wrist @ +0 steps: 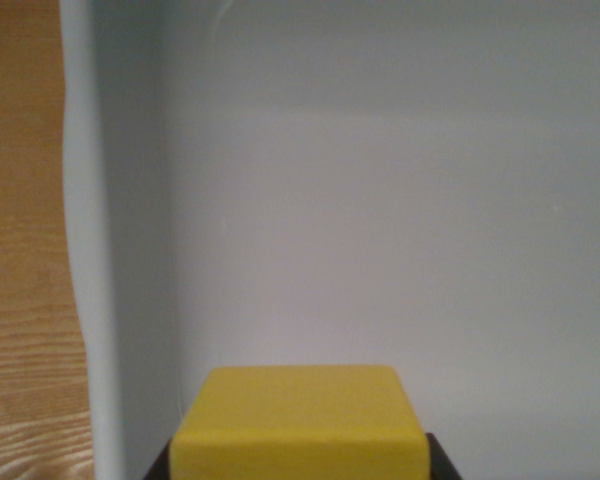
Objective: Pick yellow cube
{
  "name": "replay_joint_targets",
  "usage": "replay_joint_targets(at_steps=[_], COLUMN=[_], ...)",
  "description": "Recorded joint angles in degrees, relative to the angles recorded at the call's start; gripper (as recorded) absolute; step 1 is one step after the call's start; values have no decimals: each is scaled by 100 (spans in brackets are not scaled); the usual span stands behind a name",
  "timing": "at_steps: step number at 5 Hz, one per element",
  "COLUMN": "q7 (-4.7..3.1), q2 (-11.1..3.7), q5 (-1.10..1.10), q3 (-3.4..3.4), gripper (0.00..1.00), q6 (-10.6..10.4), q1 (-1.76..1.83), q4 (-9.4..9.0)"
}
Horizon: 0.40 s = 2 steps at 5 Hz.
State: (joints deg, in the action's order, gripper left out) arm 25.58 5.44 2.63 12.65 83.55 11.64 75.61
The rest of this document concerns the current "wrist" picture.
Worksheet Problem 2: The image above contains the white plastic bin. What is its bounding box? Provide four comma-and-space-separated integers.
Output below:
57, 0, 600, 480

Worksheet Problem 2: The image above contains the yellow cube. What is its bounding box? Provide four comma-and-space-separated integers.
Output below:
169, 365, 430, 480

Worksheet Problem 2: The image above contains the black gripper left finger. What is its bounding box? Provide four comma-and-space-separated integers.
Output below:
141, 435, 174, 480

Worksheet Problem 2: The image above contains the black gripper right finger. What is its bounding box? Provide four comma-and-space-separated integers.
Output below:
425, 431, 464, 480

